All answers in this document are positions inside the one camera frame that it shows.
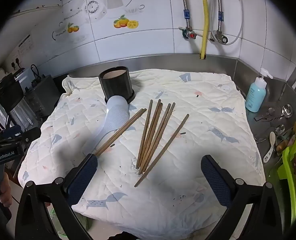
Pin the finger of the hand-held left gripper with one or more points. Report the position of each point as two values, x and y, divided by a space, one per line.
12 130

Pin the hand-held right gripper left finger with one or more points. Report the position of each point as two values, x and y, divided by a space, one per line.
83 180

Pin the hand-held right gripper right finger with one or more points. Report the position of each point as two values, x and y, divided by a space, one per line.
215 182

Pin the white plastic rice paddle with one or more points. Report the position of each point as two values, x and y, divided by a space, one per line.
116 116

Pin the set of wooden chopsticks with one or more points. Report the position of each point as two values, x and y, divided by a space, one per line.
150 135

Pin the black utensil holder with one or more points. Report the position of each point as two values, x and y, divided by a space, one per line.
117 85

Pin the person's left hand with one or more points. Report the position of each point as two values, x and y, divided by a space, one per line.
5 190

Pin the blender jug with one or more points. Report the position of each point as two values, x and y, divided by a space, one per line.
12 100

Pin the black appliance base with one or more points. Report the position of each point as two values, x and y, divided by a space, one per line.
42 95

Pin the quilted printed cloth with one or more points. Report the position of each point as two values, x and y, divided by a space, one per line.
200 130

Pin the white ceramic spoon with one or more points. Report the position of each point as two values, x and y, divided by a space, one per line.
270 146

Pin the green dish rack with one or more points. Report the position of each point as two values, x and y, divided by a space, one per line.
292 170

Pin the blue soap pump bottle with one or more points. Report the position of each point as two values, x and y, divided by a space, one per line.
255 95

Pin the metal ladle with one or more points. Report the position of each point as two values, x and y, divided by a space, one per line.
287 110

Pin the metal water valve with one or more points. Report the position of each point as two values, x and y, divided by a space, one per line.
220 38

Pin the clear white tube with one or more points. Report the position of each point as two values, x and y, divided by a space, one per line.
241 10

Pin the wall socket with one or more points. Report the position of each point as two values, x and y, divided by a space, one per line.
16 63

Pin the wall label sticker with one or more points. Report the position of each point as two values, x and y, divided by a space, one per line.
25 45

